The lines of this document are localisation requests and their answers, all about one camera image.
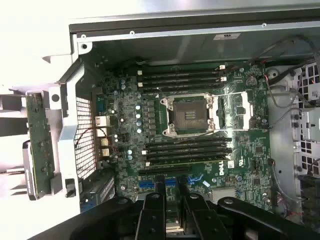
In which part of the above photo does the silver chipset heat sink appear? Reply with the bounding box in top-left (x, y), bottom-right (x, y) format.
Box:
top-left (209, 187), bottom-right (238, 203)

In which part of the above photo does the open black PC case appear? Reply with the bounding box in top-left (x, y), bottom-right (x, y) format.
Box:
top-left (42, 8), bottom-right (320, 240)

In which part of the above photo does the CPU socket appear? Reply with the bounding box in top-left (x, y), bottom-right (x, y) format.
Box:
top-left (159, 91), bottom-right (218, 139)

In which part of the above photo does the blue expansion slot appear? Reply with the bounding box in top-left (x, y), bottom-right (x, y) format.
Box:
top-left (139, 180), bottom-right (177, 189)

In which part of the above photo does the metal disk bay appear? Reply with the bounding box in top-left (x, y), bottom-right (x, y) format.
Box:
top-left (291, 59), bottom-right (320, 226)

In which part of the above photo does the long black expansion slot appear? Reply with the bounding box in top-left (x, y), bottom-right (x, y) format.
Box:
top-left (138, 166), bottom-right (190, 176)

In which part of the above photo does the metal socket cover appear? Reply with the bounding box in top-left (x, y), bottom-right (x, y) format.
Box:
top-left (212, 90), bottom-right (254, 131)

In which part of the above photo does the green motherboard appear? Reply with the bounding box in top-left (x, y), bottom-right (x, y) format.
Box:
top-left (92, 61), bottom-right (276, 233)

